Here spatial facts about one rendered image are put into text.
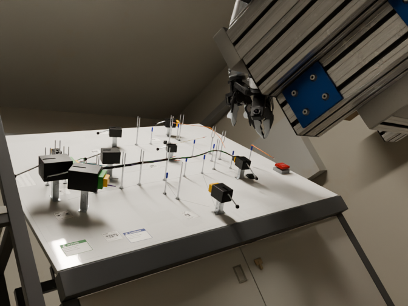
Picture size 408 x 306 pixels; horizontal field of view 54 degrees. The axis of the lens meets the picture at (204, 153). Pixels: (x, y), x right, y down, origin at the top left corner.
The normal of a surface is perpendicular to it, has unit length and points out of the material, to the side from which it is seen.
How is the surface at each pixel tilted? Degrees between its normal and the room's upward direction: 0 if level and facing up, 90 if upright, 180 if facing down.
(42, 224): 53
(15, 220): 90
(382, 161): 90
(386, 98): 90
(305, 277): 90
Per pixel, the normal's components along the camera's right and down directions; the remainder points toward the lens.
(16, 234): 0.47, -0.53
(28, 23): 0.39, 0.84
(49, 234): 0.15, -0.93
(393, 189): -0.70, 0.00
